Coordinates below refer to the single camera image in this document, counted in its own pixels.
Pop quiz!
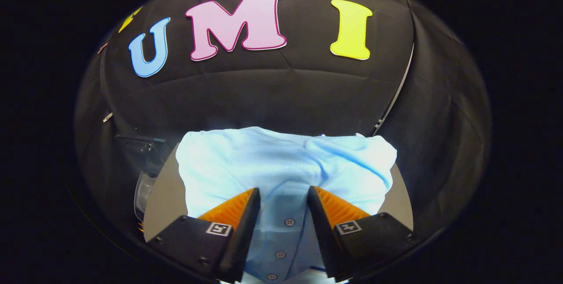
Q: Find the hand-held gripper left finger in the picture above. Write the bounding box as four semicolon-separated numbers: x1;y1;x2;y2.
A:
146;187;261;284

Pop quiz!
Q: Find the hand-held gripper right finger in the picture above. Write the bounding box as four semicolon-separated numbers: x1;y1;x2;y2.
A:
307;186;417;283

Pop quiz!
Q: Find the light blue button shirt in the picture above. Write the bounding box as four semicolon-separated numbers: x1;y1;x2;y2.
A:
175;126;398;282

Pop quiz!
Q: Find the dark transparent washing machine lid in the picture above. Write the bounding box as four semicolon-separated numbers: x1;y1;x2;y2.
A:
113;134;168;175

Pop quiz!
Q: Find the grey cabinet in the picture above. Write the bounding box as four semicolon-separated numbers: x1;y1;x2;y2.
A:
143;143;414;243

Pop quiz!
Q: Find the black backdrop cloth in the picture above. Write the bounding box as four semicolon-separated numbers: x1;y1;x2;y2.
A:
73;0;492;240

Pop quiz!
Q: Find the white backdrop frame pole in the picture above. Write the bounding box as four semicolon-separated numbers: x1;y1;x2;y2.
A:
372;42;415;137

